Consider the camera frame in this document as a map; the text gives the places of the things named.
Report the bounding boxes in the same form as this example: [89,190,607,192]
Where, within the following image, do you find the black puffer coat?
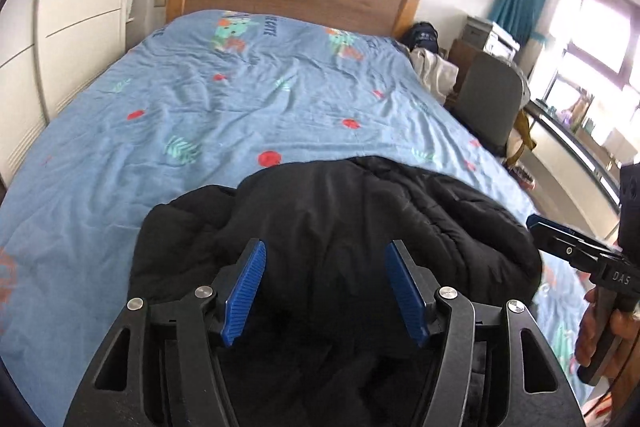
[129,156,542,426]

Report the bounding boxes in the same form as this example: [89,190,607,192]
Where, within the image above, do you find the person's right hand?
[575,288,639,386]

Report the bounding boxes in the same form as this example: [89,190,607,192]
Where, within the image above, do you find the long white desk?
[525,101,620,244]

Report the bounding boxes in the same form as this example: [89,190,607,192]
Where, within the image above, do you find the small waste bin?
[509,164,536,191]

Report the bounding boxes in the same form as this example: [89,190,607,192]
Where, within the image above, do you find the grey desk chair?
[451,52,530,158]

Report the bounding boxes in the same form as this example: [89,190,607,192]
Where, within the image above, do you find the cream cloth bag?
[409,48,459,105]

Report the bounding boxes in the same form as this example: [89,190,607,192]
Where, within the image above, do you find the white printer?
[461,16,520,60]

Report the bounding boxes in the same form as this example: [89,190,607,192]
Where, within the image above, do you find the black backpack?
[400,22,439,54]

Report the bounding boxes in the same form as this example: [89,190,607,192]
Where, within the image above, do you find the blue cartoon bedsheet bed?
[0,8,597,427]

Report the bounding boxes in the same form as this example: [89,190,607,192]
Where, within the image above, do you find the white wardrobe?
[1,0,132,185]

